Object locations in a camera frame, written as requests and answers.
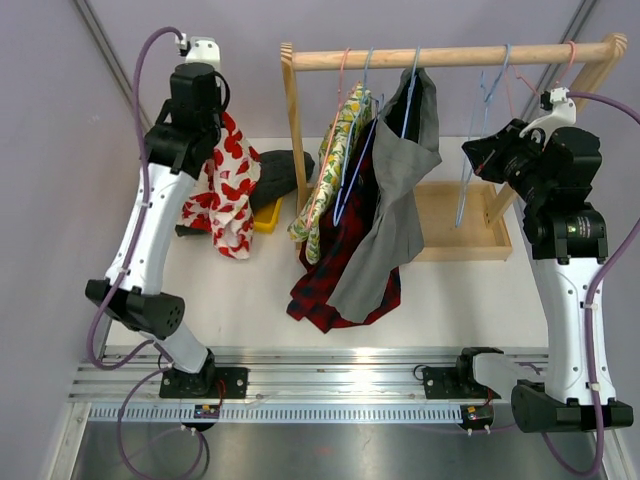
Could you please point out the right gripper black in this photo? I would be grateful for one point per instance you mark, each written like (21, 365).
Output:
(490, 152)

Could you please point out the blue wire hanger floral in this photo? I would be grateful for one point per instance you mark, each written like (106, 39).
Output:
(479, 117)

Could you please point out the grey pleated skirt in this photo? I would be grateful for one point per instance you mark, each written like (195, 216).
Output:
(395, 237)

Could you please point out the pink wire hanger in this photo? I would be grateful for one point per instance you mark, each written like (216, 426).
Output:
(325, 160)
(552, 79)

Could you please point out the blue wire hanger grey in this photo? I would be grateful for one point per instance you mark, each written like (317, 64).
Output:
(410, 91)

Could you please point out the lemon print skirt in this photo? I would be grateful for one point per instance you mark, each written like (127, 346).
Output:
(355, 114)

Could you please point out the dark grey dotted skirt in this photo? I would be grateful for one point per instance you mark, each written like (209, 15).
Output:
(277, 180)

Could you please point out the red plaid skirt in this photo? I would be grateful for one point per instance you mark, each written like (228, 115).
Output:
(310, 295)

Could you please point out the red floral white skirt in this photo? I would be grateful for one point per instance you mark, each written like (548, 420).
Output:
(219, 204)

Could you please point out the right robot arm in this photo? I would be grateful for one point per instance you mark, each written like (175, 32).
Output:
(552, 173)

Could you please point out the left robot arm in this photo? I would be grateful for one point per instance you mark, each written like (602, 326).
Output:
(176, 148)

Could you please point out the wooden clothes rack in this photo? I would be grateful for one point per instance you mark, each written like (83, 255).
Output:
(485, 236)

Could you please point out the yellow plastic tray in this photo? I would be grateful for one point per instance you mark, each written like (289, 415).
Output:
(266, 218)

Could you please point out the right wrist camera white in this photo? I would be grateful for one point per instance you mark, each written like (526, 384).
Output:
(562, 113)

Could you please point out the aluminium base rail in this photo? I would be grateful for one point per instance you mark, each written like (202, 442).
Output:
(337, 413)

